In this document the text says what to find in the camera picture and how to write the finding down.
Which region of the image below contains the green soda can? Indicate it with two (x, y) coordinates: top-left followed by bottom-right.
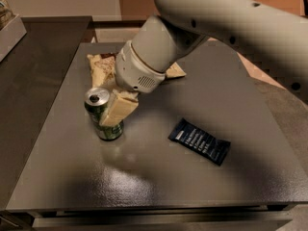
(84, 87), (125, 141)

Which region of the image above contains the white box on counter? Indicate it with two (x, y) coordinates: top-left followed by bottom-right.
(0, 14), (27, 62)

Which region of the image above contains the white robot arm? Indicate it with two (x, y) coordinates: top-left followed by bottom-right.
(115, 0), (308, 101)

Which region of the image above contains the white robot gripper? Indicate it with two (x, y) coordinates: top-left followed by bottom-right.
(99, 40), (166, 127)

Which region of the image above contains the brown sea salt snack bag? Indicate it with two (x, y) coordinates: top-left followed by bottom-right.
(87, 53), (186, 89)

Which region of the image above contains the dark blue snack bar wrapper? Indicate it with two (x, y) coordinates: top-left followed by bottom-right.
(168, 118), (231, 166)

